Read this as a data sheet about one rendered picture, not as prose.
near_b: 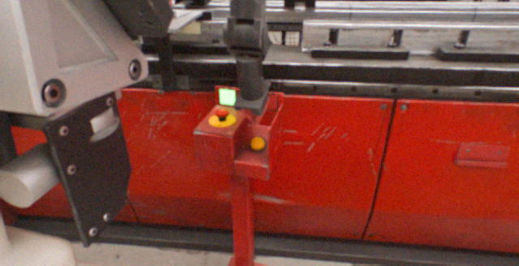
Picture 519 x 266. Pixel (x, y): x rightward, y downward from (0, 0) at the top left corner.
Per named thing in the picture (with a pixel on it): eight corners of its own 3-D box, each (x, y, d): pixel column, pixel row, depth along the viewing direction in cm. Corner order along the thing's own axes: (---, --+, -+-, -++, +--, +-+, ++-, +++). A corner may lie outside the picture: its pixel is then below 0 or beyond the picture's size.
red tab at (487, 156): (456, 165, 109) (462, 147, 106) (454, 161, 111) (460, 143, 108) (506, 168, 108) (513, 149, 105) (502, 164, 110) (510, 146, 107)
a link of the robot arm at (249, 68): (230, 57, 68) (257, 58, 67) (239, 40, 73) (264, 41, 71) (234, 83, 72) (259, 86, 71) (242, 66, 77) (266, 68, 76)
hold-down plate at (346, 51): (310, 57, 106) (311, 48, 105) (310, 53, 111) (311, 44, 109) (408, 60, 103) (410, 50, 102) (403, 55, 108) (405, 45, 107)
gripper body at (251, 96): (271, 87, 81) (269, 62, 76) (260, 114, 74) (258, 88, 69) (246, 85, 82) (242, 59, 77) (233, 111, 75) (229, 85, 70)
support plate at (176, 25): (111, 31, 88) (110, 27, 88) (149, 13, 111) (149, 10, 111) (177, 32, 87) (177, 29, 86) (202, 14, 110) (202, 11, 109)
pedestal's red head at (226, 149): (196, 169, 89) (190, 109, 81) (219, 139, 103) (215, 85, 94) (268, 181, 84) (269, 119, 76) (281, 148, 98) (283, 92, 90)
